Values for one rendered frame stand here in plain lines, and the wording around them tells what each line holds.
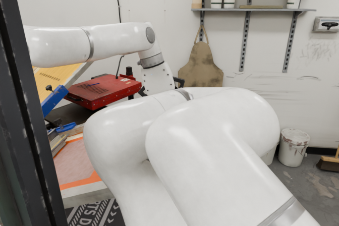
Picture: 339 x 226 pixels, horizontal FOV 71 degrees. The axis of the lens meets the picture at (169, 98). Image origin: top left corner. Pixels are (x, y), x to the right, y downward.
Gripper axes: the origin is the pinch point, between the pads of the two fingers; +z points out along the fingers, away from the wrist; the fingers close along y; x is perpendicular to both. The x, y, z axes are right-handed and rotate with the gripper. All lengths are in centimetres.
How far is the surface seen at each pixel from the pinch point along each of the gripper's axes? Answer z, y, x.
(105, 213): 43, -42, -2
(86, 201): 11.2, -23.0, -29.5
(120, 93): 23, -66, 111
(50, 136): 10, -68, 20
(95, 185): 8.1, -20.0, -27.2
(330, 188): 188, 103, 137
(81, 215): 40, -52, -5
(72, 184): 12.7, -34.4, -18.8
